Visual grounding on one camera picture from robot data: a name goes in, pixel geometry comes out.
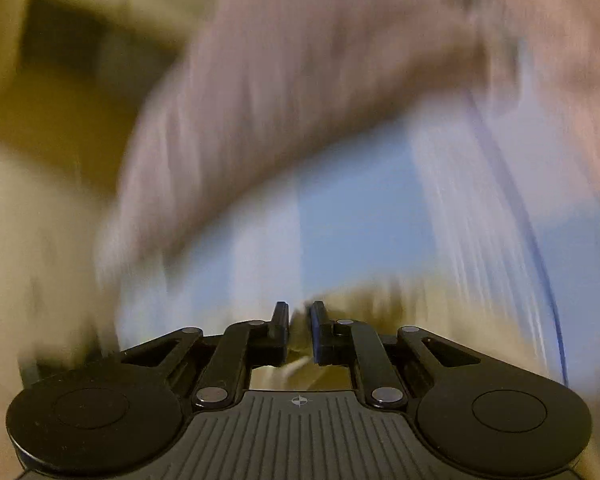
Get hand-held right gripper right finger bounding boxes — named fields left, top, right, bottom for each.
left=311, top=301, right=481, bottom=409

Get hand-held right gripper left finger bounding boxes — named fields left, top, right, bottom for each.
left=122, top=301, right=290, bottom=411

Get cream garment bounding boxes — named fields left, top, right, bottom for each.
left=250, top=282, right=481, bottom=392

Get checkered bed sheet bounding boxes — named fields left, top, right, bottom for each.
left=115, top=85, right=570, bottom=386

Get mauve pillow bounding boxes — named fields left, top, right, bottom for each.
left=95, top=0, right=600, bottom=286

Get dark doorway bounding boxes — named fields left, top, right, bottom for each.
left=22, top=0, right=186, bottom=116

